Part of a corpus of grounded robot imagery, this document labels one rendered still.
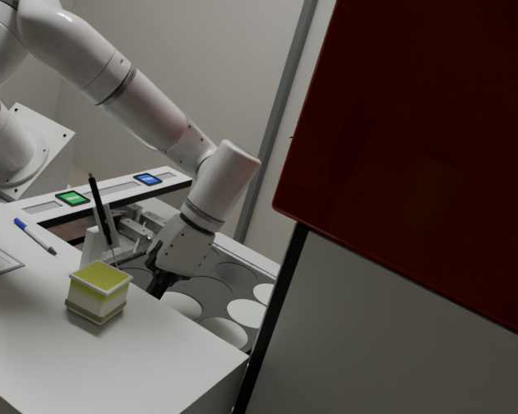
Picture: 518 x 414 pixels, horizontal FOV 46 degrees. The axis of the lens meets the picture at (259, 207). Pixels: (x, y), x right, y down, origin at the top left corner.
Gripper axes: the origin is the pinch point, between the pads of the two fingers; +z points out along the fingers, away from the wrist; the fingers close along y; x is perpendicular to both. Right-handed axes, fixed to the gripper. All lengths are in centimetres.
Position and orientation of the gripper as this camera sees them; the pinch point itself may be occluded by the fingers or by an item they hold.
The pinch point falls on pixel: (155, 290)
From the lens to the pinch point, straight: 118.0
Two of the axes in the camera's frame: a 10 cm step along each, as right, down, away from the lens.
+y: -6.6, -3.0, -6.9
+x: 5.3, 4.6, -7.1
